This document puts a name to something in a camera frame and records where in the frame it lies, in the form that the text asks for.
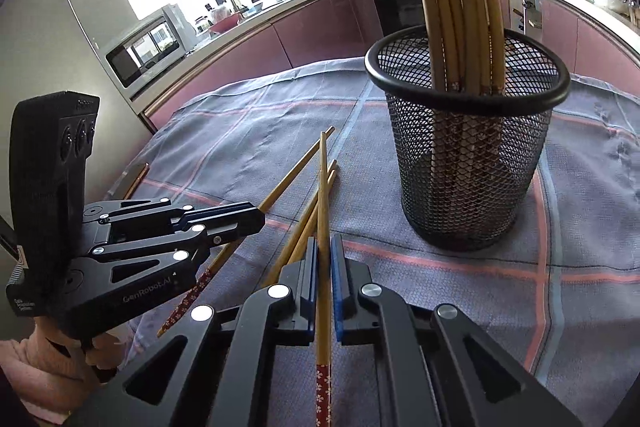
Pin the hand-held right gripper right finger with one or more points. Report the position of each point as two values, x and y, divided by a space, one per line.
337 287

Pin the blue checked tablecloth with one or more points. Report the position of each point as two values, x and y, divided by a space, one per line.
500 307

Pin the grey refrigerator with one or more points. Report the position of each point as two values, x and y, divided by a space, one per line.
50 32

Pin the black mesh holder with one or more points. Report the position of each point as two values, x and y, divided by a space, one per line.
450 207

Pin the black built-in oven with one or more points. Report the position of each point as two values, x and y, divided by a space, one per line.
395 7

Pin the person's left hand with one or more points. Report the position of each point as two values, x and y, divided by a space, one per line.
97 354

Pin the pink base cabinets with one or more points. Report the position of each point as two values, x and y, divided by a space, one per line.
310 32

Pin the pink bowl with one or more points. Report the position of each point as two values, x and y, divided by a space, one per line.
225 23

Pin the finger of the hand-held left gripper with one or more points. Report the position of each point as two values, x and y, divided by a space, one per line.
235 224
135 212

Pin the white countertop oven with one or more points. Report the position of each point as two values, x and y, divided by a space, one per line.
150 52

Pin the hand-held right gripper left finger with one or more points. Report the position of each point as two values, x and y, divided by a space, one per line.
312 277

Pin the gold-edged smartphone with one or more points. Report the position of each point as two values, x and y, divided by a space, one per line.
135 179

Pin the person's left forearm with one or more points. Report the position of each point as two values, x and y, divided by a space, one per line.
35 367

